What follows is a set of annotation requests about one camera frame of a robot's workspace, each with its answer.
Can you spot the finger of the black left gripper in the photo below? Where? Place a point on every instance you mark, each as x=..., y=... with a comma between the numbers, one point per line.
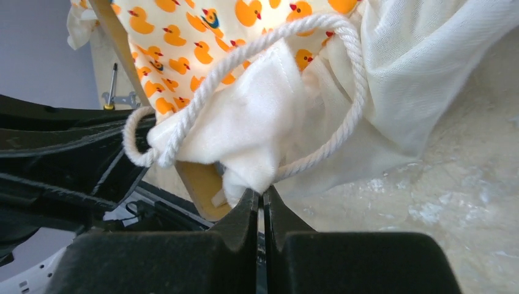
x=27, y=116
x=62, y=179

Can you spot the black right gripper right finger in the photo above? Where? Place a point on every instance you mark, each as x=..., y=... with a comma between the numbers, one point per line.
x=301, y=260

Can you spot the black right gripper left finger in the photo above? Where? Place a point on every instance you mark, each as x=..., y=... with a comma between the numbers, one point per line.
x=219, y=260

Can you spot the wooden pet bed frame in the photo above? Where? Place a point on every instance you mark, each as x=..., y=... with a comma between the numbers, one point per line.
x=201, y=181

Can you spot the orange patterned white blanket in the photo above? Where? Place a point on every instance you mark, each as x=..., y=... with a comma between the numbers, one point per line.
x=304, y=94

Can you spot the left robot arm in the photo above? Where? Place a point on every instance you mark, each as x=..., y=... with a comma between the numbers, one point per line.
x=30, y=255

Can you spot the yellow black screwdriver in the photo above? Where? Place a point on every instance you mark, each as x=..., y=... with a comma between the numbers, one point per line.
x=111, y=87

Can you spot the silver open-end wrench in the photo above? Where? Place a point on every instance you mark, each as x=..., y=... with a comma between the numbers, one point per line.
x=130, y=100

